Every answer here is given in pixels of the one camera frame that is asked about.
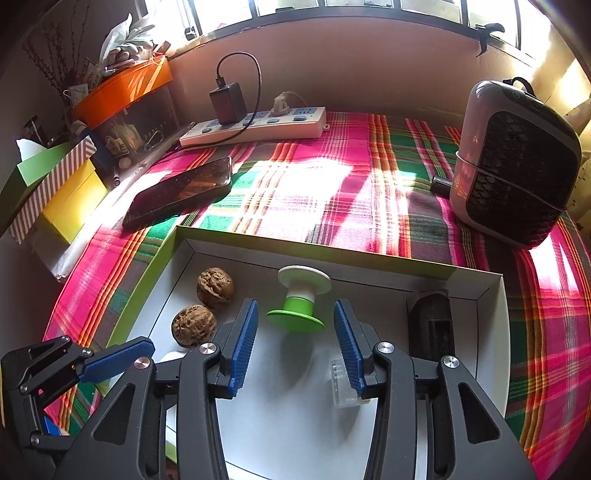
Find black charger cable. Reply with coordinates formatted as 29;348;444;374
216;52;262;141

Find orange box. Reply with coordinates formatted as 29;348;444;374
71;58;174;130

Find black rectangular device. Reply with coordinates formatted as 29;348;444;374
406;290;455;365

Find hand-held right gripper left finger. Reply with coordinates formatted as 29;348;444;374
52;298;259;480

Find plaid tablecloth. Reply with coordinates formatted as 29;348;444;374
44;111;591;480

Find green and white cardboard box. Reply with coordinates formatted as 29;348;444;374
106;225;511;480

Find black charger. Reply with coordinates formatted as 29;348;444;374
210;83;244;125

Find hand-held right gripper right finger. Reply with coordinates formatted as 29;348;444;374
333;299;539;480

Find white side shelf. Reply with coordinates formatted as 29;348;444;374
32;222;93;282

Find black window handle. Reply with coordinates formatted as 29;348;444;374
475;23;506;58

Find clear display case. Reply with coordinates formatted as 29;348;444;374
92;88;181;171

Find white power strip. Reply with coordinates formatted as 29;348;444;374
179;106;329;149

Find green and white spool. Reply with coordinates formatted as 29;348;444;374
266;265;332;334

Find white plug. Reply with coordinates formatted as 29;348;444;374
270;91;305;117

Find window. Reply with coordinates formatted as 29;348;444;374
139;0;555;51

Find small grey fan heater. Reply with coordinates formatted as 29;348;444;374
450;79;583;250

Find green tissue box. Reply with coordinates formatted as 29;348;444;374
0;138;79;232

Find brown walnut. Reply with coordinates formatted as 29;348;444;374
196;268;236;310
172;305;218;348

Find black smartphone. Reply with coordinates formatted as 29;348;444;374
122;157;233;232

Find white plastic bag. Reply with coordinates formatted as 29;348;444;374
99;14;158;70

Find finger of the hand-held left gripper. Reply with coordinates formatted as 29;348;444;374
2;336;154;398
4;392;71;462

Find small clear plastic piece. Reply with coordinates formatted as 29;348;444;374
330;359;372;409

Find yellow heart print curtain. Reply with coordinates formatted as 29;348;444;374
549;46;591;217

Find dried branches in vase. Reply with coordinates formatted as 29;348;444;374
25;9;93;95

